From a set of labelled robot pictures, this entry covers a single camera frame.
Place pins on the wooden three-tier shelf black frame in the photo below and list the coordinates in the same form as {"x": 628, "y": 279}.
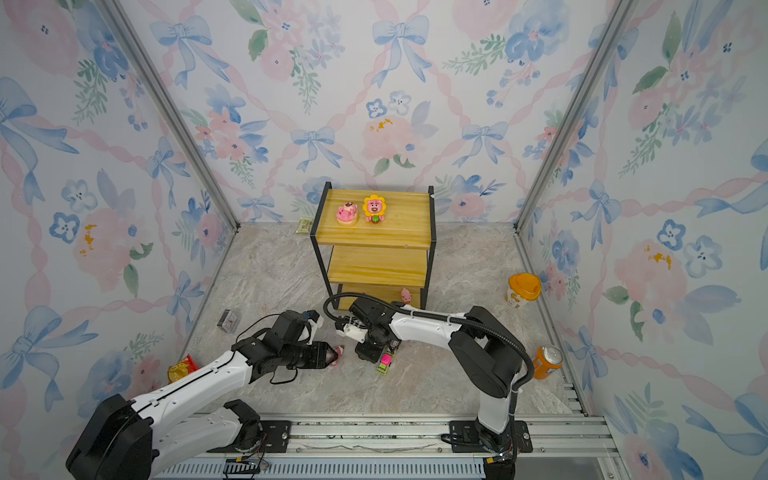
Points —
{"x": 376, "y": 259}

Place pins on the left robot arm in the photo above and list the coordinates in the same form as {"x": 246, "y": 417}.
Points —
{"x": 139, "y": 438}

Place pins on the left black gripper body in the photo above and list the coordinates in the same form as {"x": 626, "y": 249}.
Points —
{"x": 305, "y": 355}

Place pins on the orange soda can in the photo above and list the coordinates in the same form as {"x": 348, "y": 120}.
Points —
{"x": 548, "y": 359}

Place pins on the pink pig on shelf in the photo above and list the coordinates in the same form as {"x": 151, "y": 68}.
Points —
{"x": 406, "y": 294}

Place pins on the green truck pink load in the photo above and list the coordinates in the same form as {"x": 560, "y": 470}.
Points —
{"x": 384, "y": 364}

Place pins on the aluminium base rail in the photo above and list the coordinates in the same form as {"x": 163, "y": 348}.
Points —
{"x": 387, "y": 447}

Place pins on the small pink bear figure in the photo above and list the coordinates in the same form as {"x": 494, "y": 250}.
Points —
{"x": 339, "y": 350}

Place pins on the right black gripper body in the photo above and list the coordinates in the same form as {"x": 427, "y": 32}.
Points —
{"x": 371, "y": 350}

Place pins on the red snack bag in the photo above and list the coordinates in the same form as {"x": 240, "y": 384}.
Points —
{"x": 182, "y": 369}

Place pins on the sunflower pink bear toy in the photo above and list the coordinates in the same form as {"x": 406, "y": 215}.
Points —
{"x": 374, "y": 208}

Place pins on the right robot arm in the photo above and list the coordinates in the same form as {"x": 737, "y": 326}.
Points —
{"x": 493, "y": 359}

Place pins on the small grey box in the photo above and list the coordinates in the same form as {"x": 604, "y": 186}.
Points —
{"x": 229, "y": 321}

